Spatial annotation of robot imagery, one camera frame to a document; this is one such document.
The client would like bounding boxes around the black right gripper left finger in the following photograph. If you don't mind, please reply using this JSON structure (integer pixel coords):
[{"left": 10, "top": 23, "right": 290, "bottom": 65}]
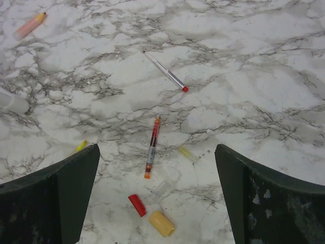
[{"left": 1, "top": 144, "right": 101, "bottom": 243}]

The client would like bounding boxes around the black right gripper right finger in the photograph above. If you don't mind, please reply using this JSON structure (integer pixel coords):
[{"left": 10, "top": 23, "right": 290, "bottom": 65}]
[{"left": 215, "top": 144, "right": 324, "bottom": 243}]

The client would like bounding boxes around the clear pen cap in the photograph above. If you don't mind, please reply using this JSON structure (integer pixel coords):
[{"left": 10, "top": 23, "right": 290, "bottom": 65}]
[{"left": 152, "top": 180, "right": 171, "bottom": 201}]

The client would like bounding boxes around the orange red gel pen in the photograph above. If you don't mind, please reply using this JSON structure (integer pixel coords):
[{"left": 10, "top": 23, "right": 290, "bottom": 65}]
[{"left": 144, "top": 115, "right": 160, "bottom": 179}]

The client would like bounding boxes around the yellow highlighter pen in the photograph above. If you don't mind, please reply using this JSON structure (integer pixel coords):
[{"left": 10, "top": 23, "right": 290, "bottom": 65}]
[{"left": 73, "top": 140, "right": 88, "bottom": 154}]

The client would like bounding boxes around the red pen cap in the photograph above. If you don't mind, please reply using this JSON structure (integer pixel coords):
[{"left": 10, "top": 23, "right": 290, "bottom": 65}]
[{"left": 128, "top": 194, "right": 147, "bottom": 217}]

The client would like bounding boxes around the yellow translucent pen cap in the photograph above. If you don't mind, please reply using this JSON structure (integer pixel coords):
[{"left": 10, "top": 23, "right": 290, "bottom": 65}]
[{"left": 178, "top": 146, "right": 199, "bottom": 163}]

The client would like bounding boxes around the orange yellow pen cap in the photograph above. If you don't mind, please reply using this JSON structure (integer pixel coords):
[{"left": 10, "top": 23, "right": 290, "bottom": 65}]
[{"left": 149, "top": 211, "right": 175, "bottom": 237}]

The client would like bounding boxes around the thin silver red pen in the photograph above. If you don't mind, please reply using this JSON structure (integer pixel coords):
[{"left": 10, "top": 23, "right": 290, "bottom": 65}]
[{"left": 143, "top": 51, "right": 188, "bottom": 93}]

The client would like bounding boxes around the pink pencil-shaped marker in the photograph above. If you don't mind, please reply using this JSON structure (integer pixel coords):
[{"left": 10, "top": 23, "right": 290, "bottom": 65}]
[{"left": 13, "top": 12, "right": 47, "bottom": 41}]

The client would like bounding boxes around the white PVC pipe frame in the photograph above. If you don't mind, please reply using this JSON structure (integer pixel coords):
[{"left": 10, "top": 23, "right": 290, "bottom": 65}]
[{"left": 1, "top": 87, "right": 29, "bottom": 114}]

